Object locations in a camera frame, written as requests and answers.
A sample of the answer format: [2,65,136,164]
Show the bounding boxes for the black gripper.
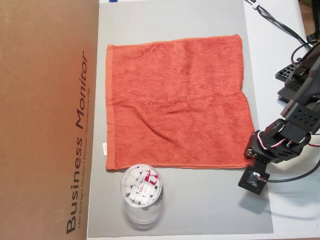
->
[244,129,302,164]

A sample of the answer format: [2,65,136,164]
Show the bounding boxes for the orange terry towel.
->
[104,34,256,173]

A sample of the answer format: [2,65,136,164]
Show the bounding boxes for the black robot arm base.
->
[274,63,310,104]

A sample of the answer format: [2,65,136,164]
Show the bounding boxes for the grey table mat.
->
[87,0,275,238]

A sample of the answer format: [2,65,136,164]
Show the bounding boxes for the red white paper packet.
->
[136,169,160,198]

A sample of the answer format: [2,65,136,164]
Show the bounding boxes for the clear plastic jar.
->
[119,163,166,231]

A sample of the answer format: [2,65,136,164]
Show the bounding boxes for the brown cardboard monitor box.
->
[0,0,100,240]

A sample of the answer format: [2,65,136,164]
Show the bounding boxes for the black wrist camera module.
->
[237,159,271,196]

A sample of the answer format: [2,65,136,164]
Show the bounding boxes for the black camera cable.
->
[266,159,320,185]

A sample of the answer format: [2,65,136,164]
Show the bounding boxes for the black power cable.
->
[244,0,315,48]
[246,0,315,48]

